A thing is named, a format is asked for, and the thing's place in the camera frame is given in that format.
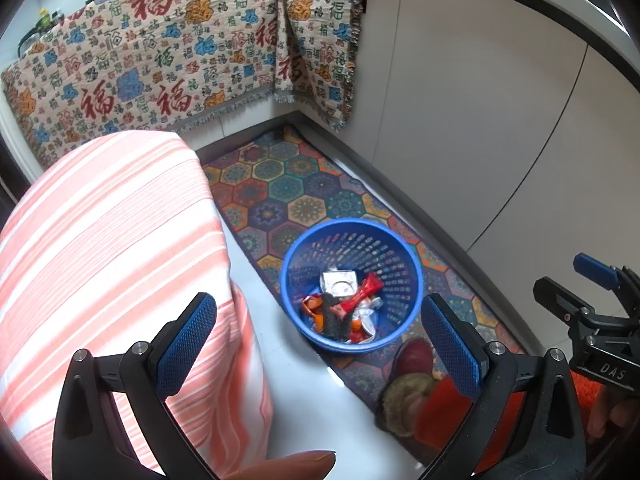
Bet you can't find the red snack wrapper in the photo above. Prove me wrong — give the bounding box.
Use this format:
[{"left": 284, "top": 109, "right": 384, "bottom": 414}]
[{"left": 330, "top": 273, "right": 384, "bottom": 320}]

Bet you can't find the black mesh foam net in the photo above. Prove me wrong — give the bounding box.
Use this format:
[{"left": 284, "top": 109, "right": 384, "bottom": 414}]
[{"left": 321, "top": 294, "right": 352, "bottom": 342}]

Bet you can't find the orange white plastic bag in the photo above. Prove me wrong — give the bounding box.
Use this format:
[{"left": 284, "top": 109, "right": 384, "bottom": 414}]
[{"left": 302, "top": 294, "right": 324, "bottom": 333}]

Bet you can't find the white wrapper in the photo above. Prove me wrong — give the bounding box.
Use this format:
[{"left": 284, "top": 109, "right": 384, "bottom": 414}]
[{"left": 352, "top": 297, "right": 383, "bottom": 338}]

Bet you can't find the blue plastic trash basket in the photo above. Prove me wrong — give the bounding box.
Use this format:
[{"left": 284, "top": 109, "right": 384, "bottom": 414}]
[{"left": 280, "top": 218, "right": 424, "bottom": 354}]

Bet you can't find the person's right hand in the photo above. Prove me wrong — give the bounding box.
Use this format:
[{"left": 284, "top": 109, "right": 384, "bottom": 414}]
[{"left": 586, "top": 386, "right": 639, "bottom": 442}]

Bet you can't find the person's left hand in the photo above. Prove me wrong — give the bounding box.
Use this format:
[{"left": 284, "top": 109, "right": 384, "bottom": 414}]
[{"left": 228, "top": 451, "right": 335, "bottom": 480}]

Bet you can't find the red fuzzy slipper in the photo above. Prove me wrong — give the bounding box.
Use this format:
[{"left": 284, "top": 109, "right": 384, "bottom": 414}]
[{"left": 374, "top": 338, "right": 439, "bottom": 438}]

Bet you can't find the striped pink tablecloth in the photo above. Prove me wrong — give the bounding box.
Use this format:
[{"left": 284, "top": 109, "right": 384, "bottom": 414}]
[{"left": 1, "top": 131, "right": 272, "bottom": 477}]

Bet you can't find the white square box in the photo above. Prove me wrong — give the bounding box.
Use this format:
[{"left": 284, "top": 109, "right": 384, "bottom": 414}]
[{"left": 320, "top": 269, "right": 359, "bottom": 298}]

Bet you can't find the colourful hexagon floor mat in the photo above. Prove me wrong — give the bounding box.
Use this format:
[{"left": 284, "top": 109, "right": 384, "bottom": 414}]
[{"left": 203, "top": 126, "right": 523, "bottom": 406}]

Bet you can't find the patterned blanket with characters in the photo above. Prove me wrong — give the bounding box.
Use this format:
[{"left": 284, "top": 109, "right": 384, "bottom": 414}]
[{"left": 1, "top": 0, "right": 362, "bottom": 168}]

